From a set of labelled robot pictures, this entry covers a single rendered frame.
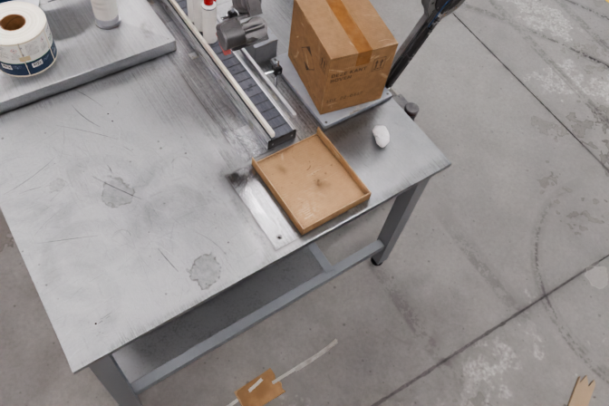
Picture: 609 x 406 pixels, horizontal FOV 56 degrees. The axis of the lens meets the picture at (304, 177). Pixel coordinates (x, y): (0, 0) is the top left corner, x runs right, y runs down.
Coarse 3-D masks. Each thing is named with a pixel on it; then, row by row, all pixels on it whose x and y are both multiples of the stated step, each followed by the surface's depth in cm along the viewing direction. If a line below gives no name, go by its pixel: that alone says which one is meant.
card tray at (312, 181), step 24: (312, 144) 192; (264, 168) 184; (288, 168) 185; (312, 168) 186; (336, 168) 187; (288, 192) 180; (312, 192) 181; (336, 192) 182; (360, 192) 183; (288, 216) 176; (312, 216) 177; (336, 216) 177
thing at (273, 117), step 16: (176, 0) 216; (192, 32) 208; (224, 64) 201; (240, 64) 202; (240, 80) 198; (240, 96) 194; (256, 96) 195; (272, 112) 191; (272, 128) 188; (288, 128) 189
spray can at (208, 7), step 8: (208, 0) 190; (208, 8) 192; (216, 8) 194; (208, 16) 195; (216, 16) 197; (208, 24) 198; (216, 24) 200; (208, 32) 201; (216, 32) 202; (208, 40) 204; (216, 40) 206
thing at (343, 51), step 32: (320, 0) 189; (352, 0) 190; (320, 32) 180; (352, 32) 182; (384, 32) 184; (320, 64) 184; (352, 64) 181; (384, 64) 188; (320, 96) 192; (352, 96) 195
